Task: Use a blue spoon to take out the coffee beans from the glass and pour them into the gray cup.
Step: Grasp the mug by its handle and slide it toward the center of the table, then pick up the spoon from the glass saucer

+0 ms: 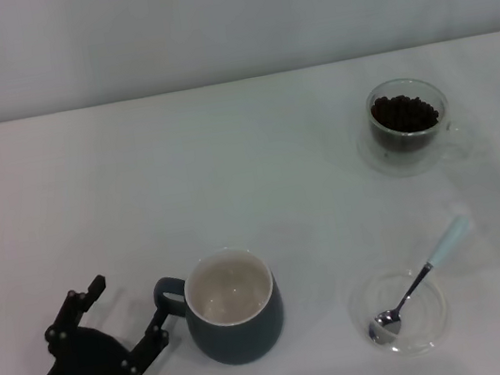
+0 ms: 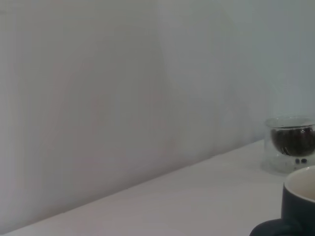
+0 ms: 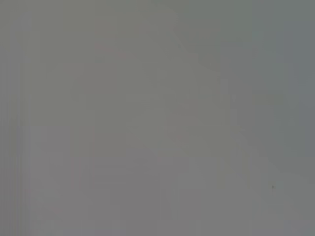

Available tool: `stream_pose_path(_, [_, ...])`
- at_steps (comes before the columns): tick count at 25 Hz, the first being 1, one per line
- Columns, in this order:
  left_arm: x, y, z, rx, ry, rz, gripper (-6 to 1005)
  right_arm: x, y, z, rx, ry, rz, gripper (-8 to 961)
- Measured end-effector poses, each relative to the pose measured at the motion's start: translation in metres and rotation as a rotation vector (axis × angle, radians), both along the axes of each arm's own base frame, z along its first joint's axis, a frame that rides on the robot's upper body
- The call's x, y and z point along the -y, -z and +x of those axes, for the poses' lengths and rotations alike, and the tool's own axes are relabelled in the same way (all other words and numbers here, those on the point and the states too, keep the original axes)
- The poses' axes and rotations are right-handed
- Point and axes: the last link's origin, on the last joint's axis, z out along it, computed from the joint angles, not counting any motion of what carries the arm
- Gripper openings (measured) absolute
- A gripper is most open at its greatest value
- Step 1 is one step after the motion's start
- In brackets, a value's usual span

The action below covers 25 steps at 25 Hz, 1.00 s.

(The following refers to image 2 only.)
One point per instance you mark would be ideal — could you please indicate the double-walled glass cup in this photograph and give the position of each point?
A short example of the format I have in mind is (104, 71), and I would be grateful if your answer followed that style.
(268, 137)

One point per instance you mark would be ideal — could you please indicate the pile of coffee beans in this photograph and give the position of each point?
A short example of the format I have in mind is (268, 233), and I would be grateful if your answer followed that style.
(290, 142)

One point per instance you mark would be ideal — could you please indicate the dark grey ceramic mug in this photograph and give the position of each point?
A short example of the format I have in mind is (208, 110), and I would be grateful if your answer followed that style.
(297, 211)

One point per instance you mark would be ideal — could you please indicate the glass saucer with cup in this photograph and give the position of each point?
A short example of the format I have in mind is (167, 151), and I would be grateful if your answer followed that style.
(270, 168)

